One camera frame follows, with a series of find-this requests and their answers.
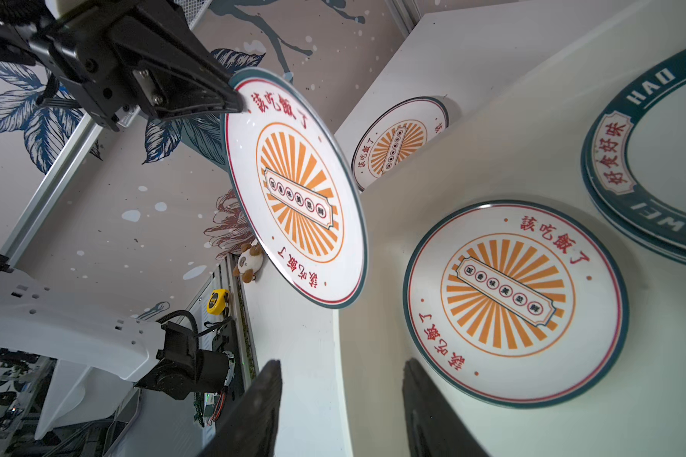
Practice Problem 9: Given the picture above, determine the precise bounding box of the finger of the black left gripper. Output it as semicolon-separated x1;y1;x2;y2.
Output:
108;1;244;121

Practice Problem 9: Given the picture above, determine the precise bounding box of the orange sunburst plate back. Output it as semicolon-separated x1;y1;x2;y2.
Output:
351;96;450;192

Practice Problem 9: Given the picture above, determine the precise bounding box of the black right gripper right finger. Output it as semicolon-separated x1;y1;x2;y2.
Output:
402;358;488;457

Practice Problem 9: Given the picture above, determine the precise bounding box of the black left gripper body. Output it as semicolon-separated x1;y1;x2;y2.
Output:
0;1;149;131

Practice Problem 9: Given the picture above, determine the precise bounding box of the green rim plate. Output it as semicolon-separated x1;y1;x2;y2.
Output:
582;49;686;257
579;159;686;266

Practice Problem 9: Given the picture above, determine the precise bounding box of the orange sunburst plate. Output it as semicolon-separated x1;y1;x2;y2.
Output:
351;96;450;192
402;200;629;409
222;68;369;310

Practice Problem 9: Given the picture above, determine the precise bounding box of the yellow tape measure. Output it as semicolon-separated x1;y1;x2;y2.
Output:
206;289;230;316

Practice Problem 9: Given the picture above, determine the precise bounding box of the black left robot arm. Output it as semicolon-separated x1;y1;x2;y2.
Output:
0;1;243;437

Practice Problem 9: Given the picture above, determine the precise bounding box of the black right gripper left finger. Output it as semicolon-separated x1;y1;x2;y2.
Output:
197;359;283;457

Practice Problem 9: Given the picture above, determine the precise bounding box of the orange sunburst plate front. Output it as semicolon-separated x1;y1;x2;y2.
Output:
402;200;629;409

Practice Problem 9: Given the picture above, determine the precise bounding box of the brown toy figure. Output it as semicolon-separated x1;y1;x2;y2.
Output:
232;241;265;284

